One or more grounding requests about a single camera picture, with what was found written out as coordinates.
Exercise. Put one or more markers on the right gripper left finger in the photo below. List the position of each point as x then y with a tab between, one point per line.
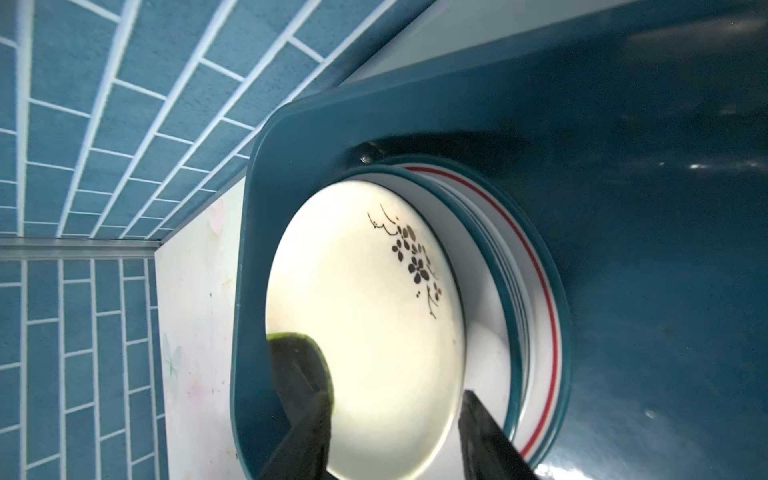
304	452

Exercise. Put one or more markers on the black round plate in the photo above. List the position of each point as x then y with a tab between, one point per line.
457	233

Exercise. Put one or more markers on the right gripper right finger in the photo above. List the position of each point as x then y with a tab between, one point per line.
486	452

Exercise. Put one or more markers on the white plate black rings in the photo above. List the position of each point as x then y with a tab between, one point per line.
492	312

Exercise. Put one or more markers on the teal plastic bin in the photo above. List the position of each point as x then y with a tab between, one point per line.
631	146

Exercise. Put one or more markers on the cream plate black mark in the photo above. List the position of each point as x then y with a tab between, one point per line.
361	303

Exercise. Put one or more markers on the green rim plate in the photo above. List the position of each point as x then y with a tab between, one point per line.
547	317

